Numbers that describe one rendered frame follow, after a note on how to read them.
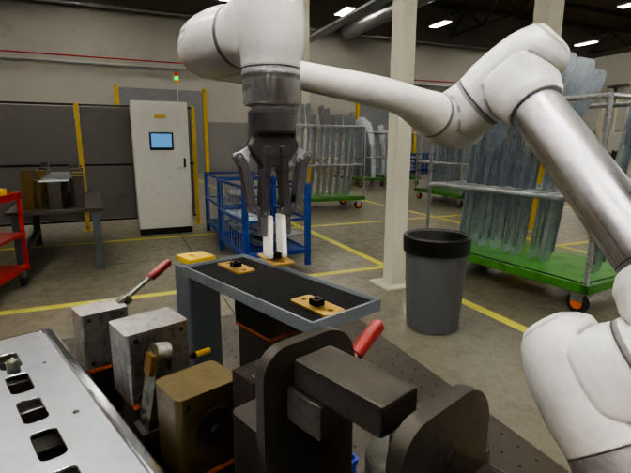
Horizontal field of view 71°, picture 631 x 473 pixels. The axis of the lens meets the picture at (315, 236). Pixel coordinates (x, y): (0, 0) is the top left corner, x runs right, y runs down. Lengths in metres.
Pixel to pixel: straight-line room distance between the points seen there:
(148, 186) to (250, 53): 6.57
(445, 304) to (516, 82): 2.55
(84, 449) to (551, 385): 0.71
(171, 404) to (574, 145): 0.79
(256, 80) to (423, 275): 2.77
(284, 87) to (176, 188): 6.61
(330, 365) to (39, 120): 7.77
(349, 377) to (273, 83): 0.44
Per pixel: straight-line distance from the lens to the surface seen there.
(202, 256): 0.95
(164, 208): 7.28
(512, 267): 4.55
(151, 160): 7.21
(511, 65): 1.05
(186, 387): 0.63
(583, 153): 0.94
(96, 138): 8.01
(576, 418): 0.86
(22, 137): 8.11
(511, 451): 1.22
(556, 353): 0.86
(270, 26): 0.69
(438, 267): 3.31
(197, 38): 0.82
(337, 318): 0.61
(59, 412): 0.80
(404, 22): 4.43
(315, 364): 0.43
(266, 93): 0.69
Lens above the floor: 1.39
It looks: 12 degrees down
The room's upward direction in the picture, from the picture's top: straight up
